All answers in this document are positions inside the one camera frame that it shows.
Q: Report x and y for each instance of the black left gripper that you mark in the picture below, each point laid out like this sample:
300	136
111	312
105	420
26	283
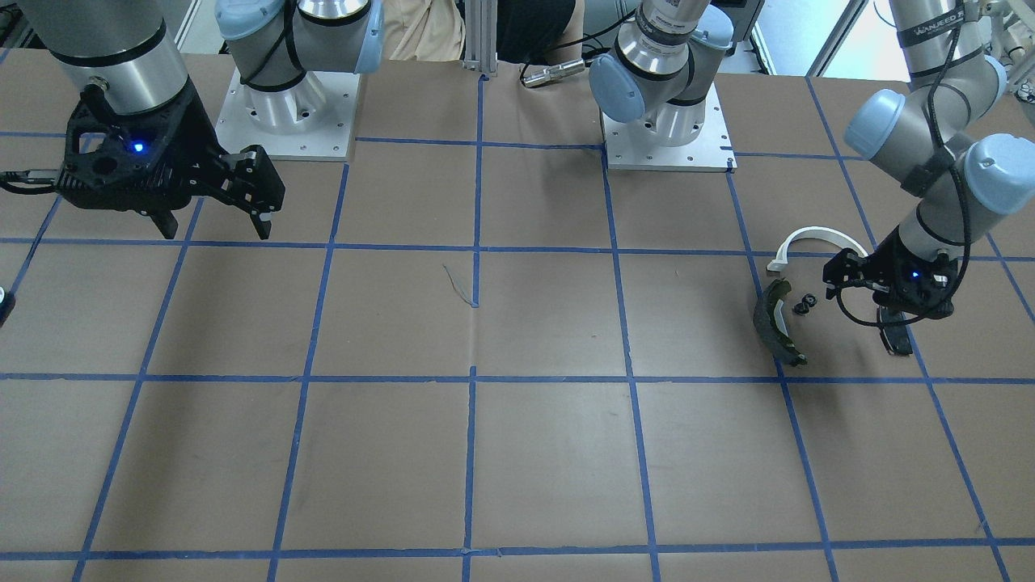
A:
897	247

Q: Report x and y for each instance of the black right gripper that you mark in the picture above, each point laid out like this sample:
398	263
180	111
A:
196	143

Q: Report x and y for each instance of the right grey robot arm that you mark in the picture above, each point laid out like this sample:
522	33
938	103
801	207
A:
126	48

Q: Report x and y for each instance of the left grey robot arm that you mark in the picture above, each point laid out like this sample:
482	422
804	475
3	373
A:
663	63

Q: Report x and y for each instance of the black brake pad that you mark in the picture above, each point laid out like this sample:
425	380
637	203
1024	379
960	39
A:
896	339

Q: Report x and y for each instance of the olive brake shoe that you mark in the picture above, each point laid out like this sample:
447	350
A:
769	323

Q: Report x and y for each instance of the person in beige shirt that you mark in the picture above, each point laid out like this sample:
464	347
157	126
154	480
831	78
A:
527	32

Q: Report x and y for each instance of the silver metal cylinder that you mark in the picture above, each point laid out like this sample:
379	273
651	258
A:
552	73

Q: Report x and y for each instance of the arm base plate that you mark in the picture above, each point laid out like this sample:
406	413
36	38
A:
673	138
312	121

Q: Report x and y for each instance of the aluminium frame post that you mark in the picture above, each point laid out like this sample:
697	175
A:
479	53

